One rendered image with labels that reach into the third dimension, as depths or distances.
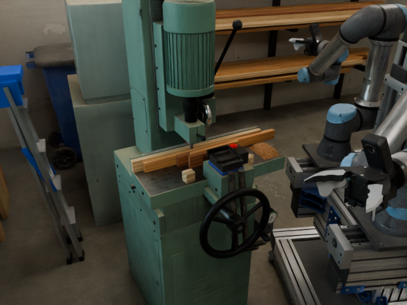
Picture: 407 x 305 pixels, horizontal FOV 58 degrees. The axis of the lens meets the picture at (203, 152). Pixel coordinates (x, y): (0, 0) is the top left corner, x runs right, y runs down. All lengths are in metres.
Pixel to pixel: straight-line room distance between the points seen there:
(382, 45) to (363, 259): 0.84
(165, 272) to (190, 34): 0.92
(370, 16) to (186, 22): 0.73
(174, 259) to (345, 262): 0.64
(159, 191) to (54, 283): 1.19
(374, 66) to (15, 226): 2.38
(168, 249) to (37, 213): 1.59
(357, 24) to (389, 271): 0.92
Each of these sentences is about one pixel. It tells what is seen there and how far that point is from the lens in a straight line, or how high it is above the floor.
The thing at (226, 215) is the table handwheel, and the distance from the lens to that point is 1.33.
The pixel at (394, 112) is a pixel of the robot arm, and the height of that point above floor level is 1.27.
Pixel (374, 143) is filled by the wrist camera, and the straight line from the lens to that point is 0.81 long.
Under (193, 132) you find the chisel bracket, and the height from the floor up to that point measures 1.04.
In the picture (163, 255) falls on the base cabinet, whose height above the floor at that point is 0.61.
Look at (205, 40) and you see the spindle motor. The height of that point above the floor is 1.39.
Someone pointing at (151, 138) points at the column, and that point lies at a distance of 1.60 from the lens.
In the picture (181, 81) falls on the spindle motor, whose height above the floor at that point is 1.25.
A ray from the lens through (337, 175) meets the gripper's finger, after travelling 0.83.
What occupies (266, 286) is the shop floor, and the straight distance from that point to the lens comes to 2.22.
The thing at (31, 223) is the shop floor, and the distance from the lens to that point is 2.84.
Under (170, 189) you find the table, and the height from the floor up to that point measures 0.90.
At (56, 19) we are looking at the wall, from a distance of 3.55.
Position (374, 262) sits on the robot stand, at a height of 0.70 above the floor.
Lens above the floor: 1.66
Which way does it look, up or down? 29 degrees down
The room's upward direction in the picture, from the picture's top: straight up
